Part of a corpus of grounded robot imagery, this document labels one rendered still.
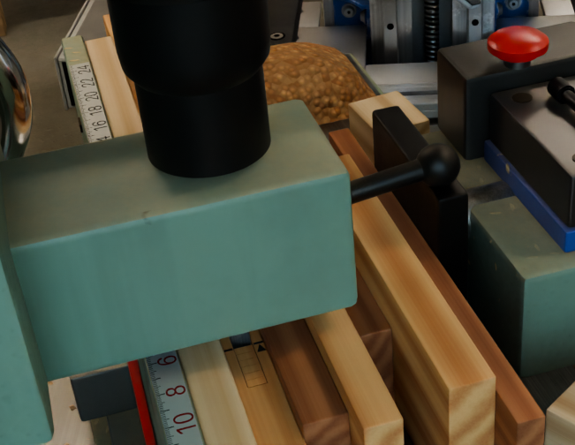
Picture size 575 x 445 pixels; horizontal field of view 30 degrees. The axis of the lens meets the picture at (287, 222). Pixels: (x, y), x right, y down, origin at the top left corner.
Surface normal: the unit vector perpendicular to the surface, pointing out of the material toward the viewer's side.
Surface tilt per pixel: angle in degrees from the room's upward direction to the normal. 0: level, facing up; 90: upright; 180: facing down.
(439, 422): 90
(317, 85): 39
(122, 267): 90
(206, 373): 0
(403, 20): 90
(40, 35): 0
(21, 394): 90
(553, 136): 0
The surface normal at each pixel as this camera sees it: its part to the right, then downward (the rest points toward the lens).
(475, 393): 0.27, 0.53
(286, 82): 0.11, -0.26
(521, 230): -0.09, -0.82
